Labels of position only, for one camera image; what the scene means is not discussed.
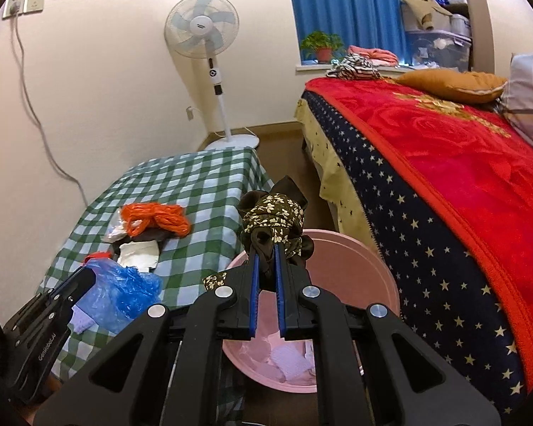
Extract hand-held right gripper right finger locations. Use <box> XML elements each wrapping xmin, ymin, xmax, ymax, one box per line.
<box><xmin>273</xmin><ymin>244</ymin><xmax>502</xmax><ymax>426</ymax></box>

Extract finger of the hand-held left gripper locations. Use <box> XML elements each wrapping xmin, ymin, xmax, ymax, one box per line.
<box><xmin>4</xmin><ymin>305</ymin><xmax>75</xmax><ymax>403</ymax></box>
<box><xmin>2</xmin><ymin>268</ymin><xmax>97</xmax><ymax>343</ymax></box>

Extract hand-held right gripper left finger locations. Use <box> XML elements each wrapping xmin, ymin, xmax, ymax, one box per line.
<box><xmin>34</xmin><ymin>246</ymin><xmax>260</xmax><ymax>426</ymax></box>

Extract blue plastic bag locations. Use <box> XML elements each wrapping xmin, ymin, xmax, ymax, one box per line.
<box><xmin>73</xmin><ymin>260</ymin><xmax>163</xmax><ymax>333</ymax></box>

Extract pink plastic basin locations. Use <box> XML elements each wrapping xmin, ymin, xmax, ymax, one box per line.
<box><xmin>222</xmin><ymin>229</ymin><xmax>400</xmax><ymax>395</ymax></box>

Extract brown floral cloth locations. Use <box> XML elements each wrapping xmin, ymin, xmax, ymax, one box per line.
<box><xmin>203</xmin><ymin>176</ymin><xmax>316</xmax><ymax>291</ymax></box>

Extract orange plastic bag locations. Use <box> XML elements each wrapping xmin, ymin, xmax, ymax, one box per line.
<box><xmin>121</xmin><ymin>202</ymin><xmax>192</xmax><ymax>237</ymax></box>

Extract pale purple tissue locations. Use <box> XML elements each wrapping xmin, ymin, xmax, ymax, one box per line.
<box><xmin>69</xmin><ymin>306</ymin><xmax>96</xmax><ymax>334</ymax></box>

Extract pale purple textured cloth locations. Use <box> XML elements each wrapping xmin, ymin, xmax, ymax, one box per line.
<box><xmin>269</xmin><ymin>344</ymin><xmax>316</xmax><ymax>382</ymax></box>

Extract clear plastic wrapper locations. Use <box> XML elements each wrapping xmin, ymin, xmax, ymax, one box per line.
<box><xmin>102</xmin><ymin>219</ymin><xmax>129</xmax><ymax>244</ymax></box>

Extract dark brown wrapper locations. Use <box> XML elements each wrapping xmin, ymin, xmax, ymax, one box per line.
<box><xmin>133</xmin><ymin>228</ymin><xmax>172</xmax><ymax>242</ymax></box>

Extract green checked tablecloth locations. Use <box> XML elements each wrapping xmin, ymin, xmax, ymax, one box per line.
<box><xmin>36</xmin><ymin>147</ymin><xmax>274</xmax><ymax>426</ymax></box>

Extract yellow bed skirt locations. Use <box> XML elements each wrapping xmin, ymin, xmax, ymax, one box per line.
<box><xmin>293</xmin><ymin>98</ymin><xmax>383</xmax><ymax>258</ymax></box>

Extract navy star bed sheet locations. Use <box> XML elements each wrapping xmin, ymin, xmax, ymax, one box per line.
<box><xmin>302</xmin><ymin>90</ymin><xmax>531</xmax><ymax>418</ymax></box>

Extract bed with red blanket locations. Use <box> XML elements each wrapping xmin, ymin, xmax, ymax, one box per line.
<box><xmin>308</xmin><ymin>76</ymin><xmax>533</xmax><ymax>391</ymax></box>

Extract black white striped cloth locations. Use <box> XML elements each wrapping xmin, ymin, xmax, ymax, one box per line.
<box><xmin>325</xmin><ymin>53</ymin><xmax>383</xmax><ymax>81</ymax></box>

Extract green potted plant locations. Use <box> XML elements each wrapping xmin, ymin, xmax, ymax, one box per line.
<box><xmin>300</xmin><ymin>31</ymin><xmax>345</xmax><ymax>64</ymax></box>

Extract pink folded clothes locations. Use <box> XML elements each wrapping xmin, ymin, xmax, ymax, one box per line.
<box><xmin>347</xmin><ymin>45</ymin><xmax>399</xmax><ymax>66</ymax></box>

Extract orange pillow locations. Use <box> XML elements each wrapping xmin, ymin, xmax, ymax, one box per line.
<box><xmin>395</xmin><ymin>69</ymin><xmax>508</xmax><ymax>104</ymax></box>

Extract white standing fan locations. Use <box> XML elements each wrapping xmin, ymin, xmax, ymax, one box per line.
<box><xmin>163</xmin><ymin>0</ymin><xmax>260</xmax><ymax>152</ymax></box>

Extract clear plastic storage box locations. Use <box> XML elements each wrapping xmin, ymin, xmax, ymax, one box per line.
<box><xmin>404</xmin><ymin>29</ymin><xmax>472</xmax><ymax>72</ymax></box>

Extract blue curtain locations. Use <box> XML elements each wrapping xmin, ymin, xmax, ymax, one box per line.
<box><xmin>284</xmin><ymin>0</ymin><xmax>431</xmax><ymax>64</ymax></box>

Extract grey plaid pillow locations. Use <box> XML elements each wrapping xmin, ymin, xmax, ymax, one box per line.
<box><xmin>500</xmin><ymin>51</ymin><xmax>533</xmax><ymax>160</ymax></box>

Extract tan jacket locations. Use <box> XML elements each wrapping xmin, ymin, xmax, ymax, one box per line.
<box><xmin>400</xmin><ymin>0</ymin><xmax>454</xmax><ymax>32</ymax></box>

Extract grey lidded container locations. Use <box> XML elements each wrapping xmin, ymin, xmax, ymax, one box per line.
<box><xmin>446</xmin><ymin>13</ymin><xmax>472</xmax><ymax>36</ymax></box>

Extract beige bookshelf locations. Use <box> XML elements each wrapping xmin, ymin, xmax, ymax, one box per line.
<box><xmin>424</xmin><ymin>0</ymin><xmax>494</xmax><ymax>74</ymax></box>

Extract grey power cable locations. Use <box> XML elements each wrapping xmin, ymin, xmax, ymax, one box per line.
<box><xmin>10</xmin><ymin>11</ymin><xmax>90</xmax><ymax>209</ymax></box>

